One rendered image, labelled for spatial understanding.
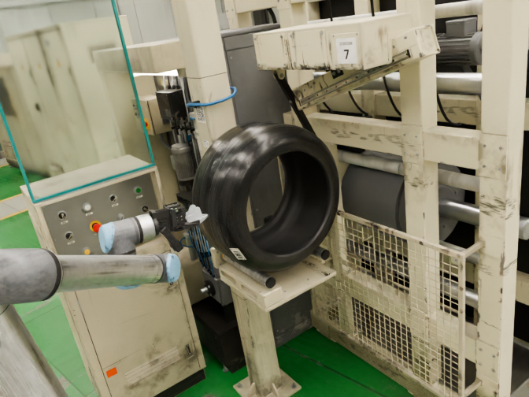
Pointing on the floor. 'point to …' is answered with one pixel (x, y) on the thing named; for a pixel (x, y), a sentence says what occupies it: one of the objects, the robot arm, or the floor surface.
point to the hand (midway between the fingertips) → (205, 217)
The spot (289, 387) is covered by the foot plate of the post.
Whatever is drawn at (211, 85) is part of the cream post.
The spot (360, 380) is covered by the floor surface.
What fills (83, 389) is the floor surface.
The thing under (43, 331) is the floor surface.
